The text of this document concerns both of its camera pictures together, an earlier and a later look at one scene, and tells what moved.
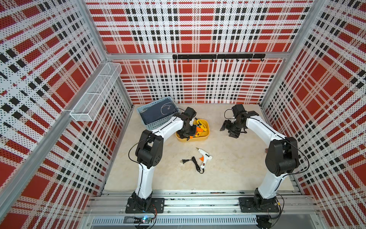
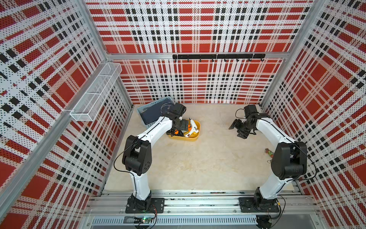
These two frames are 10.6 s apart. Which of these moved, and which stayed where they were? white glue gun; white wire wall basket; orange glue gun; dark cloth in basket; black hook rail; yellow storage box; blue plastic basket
Moved: yellow storage box; white glue gun; orange glue gun
Stayed: dark cloth in basket; white wire wall basket; blue plastic basket; black hook rail
